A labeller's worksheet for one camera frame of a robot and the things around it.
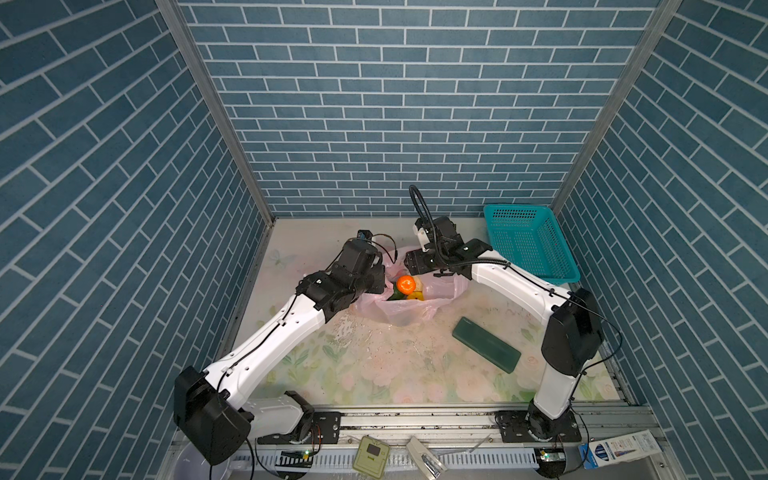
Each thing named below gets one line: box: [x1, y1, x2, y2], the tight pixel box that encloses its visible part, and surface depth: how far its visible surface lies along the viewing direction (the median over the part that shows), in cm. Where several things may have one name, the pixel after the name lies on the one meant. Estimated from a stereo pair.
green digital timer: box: [352, 435, 391, 479], surface depth 70 cm
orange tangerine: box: [396, 275, 417, 295], surface depth 93 cm
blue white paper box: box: [578, 429, 663, 470], surface depth 72 cm
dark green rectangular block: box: [452, 316, 522, 374], surface depth 89 cm
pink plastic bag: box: [351, 248, 469, 327], surface depth 77 cm
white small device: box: [406, 436, 448, 480], surface depth 69 cm
